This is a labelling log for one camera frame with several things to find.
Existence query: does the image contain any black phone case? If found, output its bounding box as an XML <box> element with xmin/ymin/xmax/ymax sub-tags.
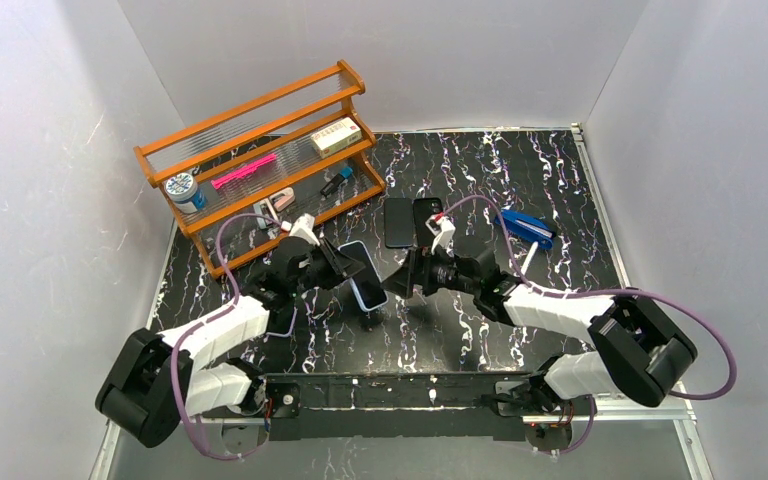
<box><xmin>412</xmin><ymin>197</ymin><xmax>443</xmax><ymax>247</ymax></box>

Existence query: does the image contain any black phone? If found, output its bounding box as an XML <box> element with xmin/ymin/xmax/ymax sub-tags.
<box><xmin>384</xmin><ymin>198</ymin><xmax>414</xmax><ymax>249</ymax></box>

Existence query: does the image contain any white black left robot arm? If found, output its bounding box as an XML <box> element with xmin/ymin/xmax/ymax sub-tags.
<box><xmin>95</xmin><ymin>237</ymin><xmax>365</xmax><ymax>448</ymax></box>

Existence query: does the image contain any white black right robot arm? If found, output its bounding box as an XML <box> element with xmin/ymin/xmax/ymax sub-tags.
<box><xmin>382</xmin><ymin>248</ymin><xmax>698</xmax><ymax>410</ymax></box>

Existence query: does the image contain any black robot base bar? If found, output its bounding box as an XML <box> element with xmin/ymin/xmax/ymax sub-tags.
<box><xmin>234</xmin><ymin>373</ymin><xmax>591</xmax><ymax>452</ymax></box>

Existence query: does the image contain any phone in purple case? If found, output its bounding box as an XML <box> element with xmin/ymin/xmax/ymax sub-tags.
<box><xmin>264</xmin><ymin>307</ymin><xmax>298</xmax><ymax>338</ymax></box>

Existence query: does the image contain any white pink tape dispenser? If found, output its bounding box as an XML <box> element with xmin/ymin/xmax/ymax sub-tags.
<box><xmin>253</xmin><ymin>187</ymin><xmax>295</xmax><ymax>230</ymax></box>

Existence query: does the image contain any black blue marker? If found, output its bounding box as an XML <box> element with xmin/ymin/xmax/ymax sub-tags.
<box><xmin>320</xmin><ymin>166</ymin><xmax>354</xmax><ymax>197</ymax></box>

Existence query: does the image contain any blue stapler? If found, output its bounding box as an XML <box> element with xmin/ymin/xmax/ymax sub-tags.
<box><xmin>494</xmin><ymin>209</ymin><xmax>557</xmax><ymax>250</ymax></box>

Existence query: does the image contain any orange wooden shelf rack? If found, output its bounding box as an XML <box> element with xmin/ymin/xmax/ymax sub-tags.
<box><xmin>134</xmin><ymin>60</ymin><xmax>385</xmax><ymax>279</ymax></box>

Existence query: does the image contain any white pen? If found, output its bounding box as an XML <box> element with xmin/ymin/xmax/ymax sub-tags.
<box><xmin>520</xmin><ymin>242</ymin><xmax>539</xmax><ymax>276</ymax></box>

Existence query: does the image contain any pink comb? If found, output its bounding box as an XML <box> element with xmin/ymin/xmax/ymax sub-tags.
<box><xmin>210</xmin><ymin>153</ymin><xmax>277</xmax><ymax>190</ymax></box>

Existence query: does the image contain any white red small box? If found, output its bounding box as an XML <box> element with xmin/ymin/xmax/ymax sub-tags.
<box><xmin>310</xmin><ymin>117</ymin><xmax>363</xmax><ymax>158</ymax></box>

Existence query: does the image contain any blue white jar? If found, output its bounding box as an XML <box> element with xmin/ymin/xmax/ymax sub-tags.
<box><xmin>163</xmin><ymin>172</ymin><xmax>207</xmax><ymax>214</ymax></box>

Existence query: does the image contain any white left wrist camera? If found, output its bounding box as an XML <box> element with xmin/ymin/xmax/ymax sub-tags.
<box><xmin>281</xmin><ymin>213</ymin><xmax>320</xmax><ymax>246</ymax></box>

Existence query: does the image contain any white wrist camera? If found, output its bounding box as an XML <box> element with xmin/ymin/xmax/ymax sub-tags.
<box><xmin>281</xmin><ymin>213</ymin><xmax>320</xmax><ymax>246</ymax></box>
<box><xmin>425</xmin><ymin>213</ymin><xmax>456</xmax><ymax>255</ymax></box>

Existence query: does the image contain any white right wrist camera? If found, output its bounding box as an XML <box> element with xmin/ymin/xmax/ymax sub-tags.
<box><xmin>425</xmin><ymin>213</ymin><xmax>456</xmax><ymax>255</ymax></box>

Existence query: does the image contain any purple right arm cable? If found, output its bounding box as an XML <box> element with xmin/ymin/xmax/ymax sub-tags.
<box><xmin>440</xmin><ymin>193</ymin><xmax>738</xmax><ymax>458</ymax></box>

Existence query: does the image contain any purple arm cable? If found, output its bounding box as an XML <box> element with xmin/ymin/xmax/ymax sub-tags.
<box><xmin>169</xmin><ymin>213</ymin><xmax>293</xmax><ymax>462</ymax></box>
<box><xmin>440</xmin><ymin>193</ymin><xmax>738</xmax><ymax>458</ymax></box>

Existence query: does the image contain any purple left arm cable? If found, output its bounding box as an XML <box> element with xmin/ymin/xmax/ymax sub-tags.
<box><xmin>169</xmin><ymin>213</ymin><xmax>293</xmax><ymax>462</ymax></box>

